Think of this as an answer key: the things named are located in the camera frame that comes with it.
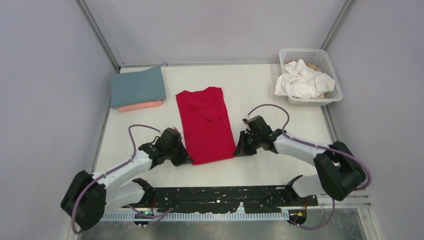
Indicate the red t shirt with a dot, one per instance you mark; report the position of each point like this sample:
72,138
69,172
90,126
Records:
206,126

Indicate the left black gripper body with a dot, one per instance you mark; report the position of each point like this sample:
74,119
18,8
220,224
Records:
177,154

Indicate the white slotted cable duct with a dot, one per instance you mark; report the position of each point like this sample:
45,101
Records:
239,215

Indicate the folded grey-blue t shirt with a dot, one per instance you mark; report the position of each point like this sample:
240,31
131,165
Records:
137,87

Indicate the folded salmon pink t shirt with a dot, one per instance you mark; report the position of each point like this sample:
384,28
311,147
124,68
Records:
139,106

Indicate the crumpled white t shirt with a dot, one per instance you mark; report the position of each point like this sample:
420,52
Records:
303,81

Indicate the white plastic laundry basket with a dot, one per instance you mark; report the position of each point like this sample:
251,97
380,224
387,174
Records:
319,58

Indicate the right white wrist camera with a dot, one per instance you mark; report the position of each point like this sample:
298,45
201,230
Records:
247,117

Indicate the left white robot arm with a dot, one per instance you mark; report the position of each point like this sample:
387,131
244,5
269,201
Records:
91,195

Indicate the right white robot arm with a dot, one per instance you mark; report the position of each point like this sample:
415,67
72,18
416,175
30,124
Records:
337,172

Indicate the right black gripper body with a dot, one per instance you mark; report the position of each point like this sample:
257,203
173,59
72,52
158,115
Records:
257,138

